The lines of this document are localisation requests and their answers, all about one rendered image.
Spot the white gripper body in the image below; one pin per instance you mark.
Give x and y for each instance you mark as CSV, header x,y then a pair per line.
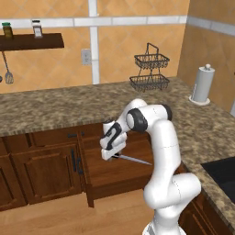
x,y
114,150

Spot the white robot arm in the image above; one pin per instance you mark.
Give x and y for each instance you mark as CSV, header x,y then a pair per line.
x,y
163,171

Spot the open brown wooden drawer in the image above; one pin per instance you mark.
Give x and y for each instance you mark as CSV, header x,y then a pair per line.
x,y
119,183

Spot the closed brown drawer front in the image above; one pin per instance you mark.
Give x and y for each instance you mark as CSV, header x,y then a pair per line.
x,y
52,137

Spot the brown wooden cupboard door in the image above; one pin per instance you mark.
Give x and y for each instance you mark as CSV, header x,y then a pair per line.
x,y
46,173

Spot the narrow brown cupboard door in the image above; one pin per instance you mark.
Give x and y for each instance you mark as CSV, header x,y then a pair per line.
x,y
10,177

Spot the white paper towel holder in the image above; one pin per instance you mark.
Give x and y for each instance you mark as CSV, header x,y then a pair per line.
x,y
202,84

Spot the black sink basin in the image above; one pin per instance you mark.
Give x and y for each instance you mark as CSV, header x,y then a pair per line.
x,y
221,176

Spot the brown cupboards under sink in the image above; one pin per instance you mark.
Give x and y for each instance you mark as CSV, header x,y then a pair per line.
x,y
202,218

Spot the hanging metal whisk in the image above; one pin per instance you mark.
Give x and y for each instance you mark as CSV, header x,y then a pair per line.
x,y
8,77

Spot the white-lidded spice jar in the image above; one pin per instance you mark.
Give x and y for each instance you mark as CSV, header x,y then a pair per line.
x,y
37,30

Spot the green-lidded spice jar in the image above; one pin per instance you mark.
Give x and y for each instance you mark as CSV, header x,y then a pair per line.
x,y
7,30

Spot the white wall outlet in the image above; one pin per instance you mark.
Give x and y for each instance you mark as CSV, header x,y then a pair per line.
x,y
86,57

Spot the dark wooden wall shelf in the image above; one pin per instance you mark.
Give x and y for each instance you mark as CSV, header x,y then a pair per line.
x,y
33,41

